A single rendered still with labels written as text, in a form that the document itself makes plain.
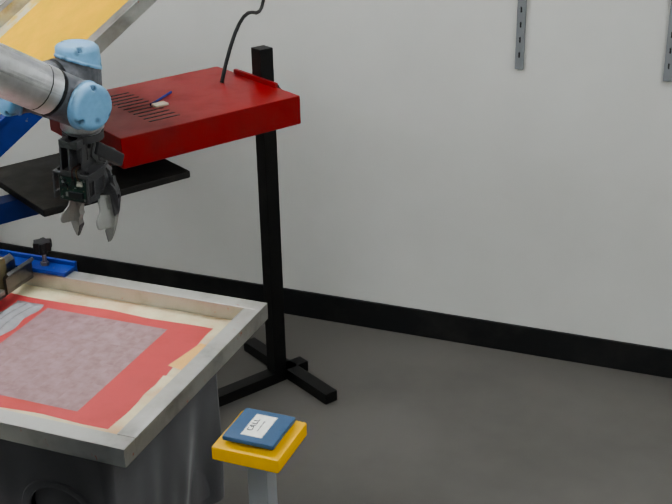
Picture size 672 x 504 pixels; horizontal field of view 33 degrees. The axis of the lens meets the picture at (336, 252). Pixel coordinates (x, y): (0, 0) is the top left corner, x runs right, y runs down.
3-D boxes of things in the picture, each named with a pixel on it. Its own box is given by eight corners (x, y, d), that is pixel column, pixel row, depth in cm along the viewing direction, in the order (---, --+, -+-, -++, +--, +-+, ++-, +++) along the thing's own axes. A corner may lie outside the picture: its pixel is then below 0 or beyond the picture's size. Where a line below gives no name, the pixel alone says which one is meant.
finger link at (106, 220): (95, 251, 201) (81, 203, 198) (112, 238, 206) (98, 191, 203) (110, 250, 200) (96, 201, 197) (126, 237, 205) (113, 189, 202)
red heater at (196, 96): (219, 96, 379) (216, 61, 374) (301, 128, 346) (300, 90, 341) (50, 135, 345) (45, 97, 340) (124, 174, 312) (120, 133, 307)
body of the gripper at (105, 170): (52, 201, 198) (47, 136, 192) (78, 183, 205) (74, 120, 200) (91, 208, 195) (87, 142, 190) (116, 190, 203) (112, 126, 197)
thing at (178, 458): (230, 493, 258) (218, 326, 240) (127, 625, 220) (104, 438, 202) (218, 490, 259) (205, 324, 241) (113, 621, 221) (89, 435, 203)
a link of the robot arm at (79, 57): (39, 42, 188) (82, 34, 194) (45, 106, 193) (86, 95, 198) (68, 53, 183) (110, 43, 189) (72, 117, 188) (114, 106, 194)
